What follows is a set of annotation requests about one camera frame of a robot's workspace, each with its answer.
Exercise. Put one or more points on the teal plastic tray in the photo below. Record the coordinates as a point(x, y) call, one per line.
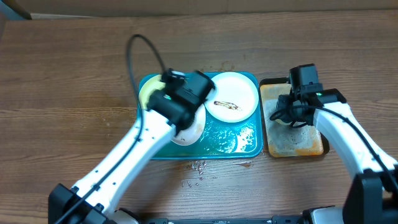
point(221, 140)

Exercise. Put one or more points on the yellow-green plate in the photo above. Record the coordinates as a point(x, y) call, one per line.
point(148, 88)

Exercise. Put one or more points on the white front plate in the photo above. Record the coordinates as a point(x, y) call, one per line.
point(190, 135)

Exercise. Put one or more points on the white plate with sauce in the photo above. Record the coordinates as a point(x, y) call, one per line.
point(235, 98)

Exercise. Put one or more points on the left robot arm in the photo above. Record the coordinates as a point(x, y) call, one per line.
point(169, 111)

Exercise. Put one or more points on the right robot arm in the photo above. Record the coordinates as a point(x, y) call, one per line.
point(372, 197)

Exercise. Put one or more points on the yellow green sponge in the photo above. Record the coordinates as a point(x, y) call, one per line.
point(283, 121)

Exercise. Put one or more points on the black soapy water tray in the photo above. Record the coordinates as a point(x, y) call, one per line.
point(281, 140)

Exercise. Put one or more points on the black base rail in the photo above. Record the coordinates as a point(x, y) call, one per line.
point(276, 219)

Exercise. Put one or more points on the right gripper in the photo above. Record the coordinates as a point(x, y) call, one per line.
point(286, 117)

